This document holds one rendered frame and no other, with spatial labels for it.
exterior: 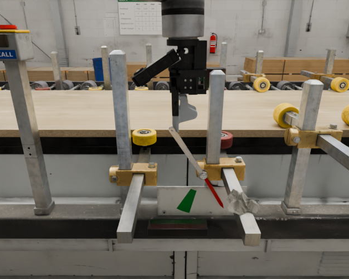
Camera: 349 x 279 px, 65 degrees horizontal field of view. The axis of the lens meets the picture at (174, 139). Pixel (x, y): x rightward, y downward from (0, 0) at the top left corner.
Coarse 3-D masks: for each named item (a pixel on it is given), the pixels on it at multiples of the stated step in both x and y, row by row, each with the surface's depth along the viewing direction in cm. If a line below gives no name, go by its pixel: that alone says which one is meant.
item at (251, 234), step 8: (224, 152) 86; (224, 168) 76; (232, 168) 76; (224, 176) 73; (232, 176) 72; (224, 184) 73; (232, 184) 68; (240, 192) 65; (240, 216) 56; (248, 216) 56; (240, 224) 55; (248, 224) 54; (256, 224) 54; (240, 232) 55; (248, 232) 51; (256, 232) 51; (248, 240) 52; (256, 240) 52
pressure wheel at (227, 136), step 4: (224, 132) 90; (228, 132) 90; (224, 136) 87; (228, 136) 87; (232, 136) 87; (224, 140) 85; (228, 140) 85; (232, 140) 87; (220, 144) 85; (224, 144) 85; (228, 144) 86; (220, 148) 86; (224, 148) 86
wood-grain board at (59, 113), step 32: (0, 96) 145; (32, 96) 145; (64, 96) 145; (96, 96) 145; (160, 96) 145; (192, 96) 145; (224, 96) 145; (256, 96) 145; (288, 96) 145; (0, 128) 96; (64, 128) 96; (96, 128) 96; (160, 128) 96; (192, 128) 96; (224, 128) 96; (256, 128) 96
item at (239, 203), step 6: (234, 192) 63; (228, 198) 61; (234, 198) 62; (240, 198) 59; (246, 198) 60; (234, 204) 58; (240, 204) 57; (246, 204) 59; (252, 204) 58; (234, 210) 57; (240, 210) 57; (246, 210) 57; (252, 210) 57
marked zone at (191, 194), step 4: (188, 192) 79; (192, 192) 79; (188, 196) 79; (192, 196) 79; (184, 200) 80; (188, 200) 80; (192, 200) 80; (180, 204) 81; (184, 204) 81; (188, 204) 81; (180, 208) 81; (184, 208) 81; (188, 208) 81; (188, 212) 82
